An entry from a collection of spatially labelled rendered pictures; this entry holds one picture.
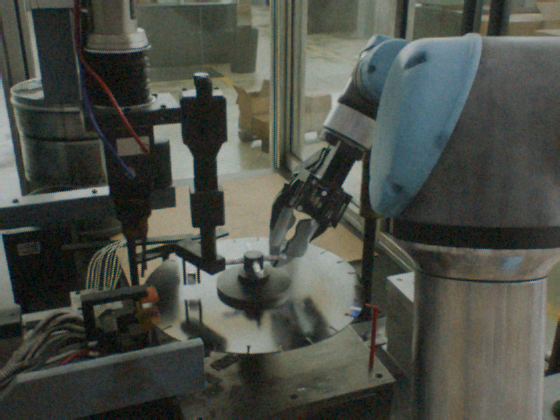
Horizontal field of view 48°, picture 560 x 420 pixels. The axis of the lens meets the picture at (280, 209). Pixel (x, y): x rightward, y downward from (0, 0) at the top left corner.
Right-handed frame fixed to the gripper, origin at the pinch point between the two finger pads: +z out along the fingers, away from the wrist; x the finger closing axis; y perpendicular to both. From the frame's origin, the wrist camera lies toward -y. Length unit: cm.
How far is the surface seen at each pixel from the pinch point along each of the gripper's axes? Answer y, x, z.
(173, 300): 3.1, -11.3, 11.5
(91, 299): 6.7, -21.7, 14.9
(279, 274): 0.1, 1.6, 2.0
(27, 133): -58, -49, 10
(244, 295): 5.1, -2.9, 5.9
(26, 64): -91, -62, -1
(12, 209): -10.3, -38.1, 13.1
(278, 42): -103, -4, -41
